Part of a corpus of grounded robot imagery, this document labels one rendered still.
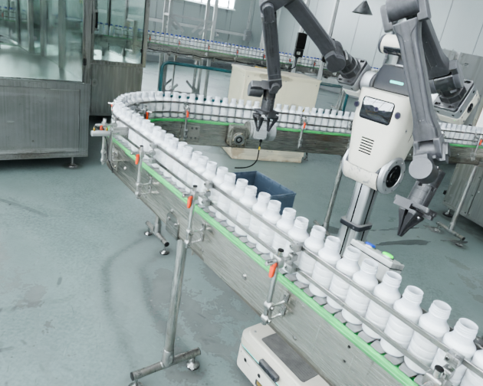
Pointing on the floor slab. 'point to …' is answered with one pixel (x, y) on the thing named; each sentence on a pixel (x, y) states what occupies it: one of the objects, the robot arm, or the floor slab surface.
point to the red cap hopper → (192, 32)
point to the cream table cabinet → (296, 98)
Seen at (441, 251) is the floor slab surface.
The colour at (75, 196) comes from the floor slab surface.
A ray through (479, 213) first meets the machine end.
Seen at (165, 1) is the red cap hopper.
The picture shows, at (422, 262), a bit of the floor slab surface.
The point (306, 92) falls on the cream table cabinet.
